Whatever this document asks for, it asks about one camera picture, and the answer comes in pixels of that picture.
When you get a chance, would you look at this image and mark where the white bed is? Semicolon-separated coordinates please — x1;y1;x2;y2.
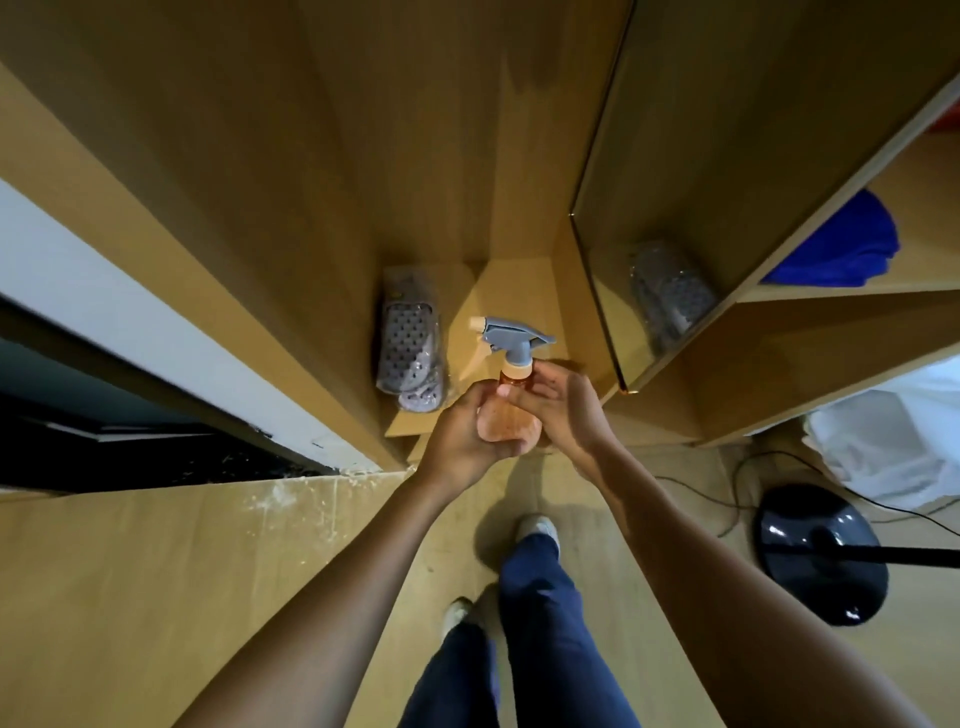
802;358;960;511

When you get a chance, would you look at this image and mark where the person's right forearm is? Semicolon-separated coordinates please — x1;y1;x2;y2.
596;442;935;728

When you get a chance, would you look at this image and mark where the wooden wardrobe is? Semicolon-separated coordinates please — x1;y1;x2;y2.
0;0;960;475

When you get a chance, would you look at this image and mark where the person's left hand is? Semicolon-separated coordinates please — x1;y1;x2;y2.
414;380;524;504

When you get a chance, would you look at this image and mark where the tall framed mirror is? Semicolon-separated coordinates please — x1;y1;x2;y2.
568;0;960;397

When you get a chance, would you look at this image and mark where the person's left forearm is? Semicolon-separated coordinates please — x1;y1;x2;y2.
172;476;459;728

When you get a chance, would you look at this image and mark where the blue cloth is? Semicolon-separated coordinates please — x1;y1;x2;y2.
761;187;900;289

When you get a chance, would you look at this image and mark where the person's white shoe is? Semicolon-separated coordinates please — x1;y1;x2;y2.
515;513;562;560
440;597;475;643

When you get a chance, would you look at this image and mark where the thin black cable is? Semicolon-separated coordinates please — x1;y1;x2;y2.
656;449;960;540

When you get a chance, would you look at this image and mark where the grey dotted slipper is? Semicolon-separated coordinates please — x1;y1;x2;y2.
374;263;444;395
397;352;449;414

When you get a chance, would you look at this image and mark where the person's right hand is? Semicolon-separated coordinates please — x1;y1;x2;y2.
496;359;624;489

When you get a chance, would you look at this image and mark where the black standing fan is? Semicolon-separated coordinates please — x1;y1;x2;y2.
752;483;960;628

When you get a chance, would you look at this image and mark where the orange spray bottle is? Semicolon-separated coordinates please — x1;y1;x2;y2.
470;314;559;445

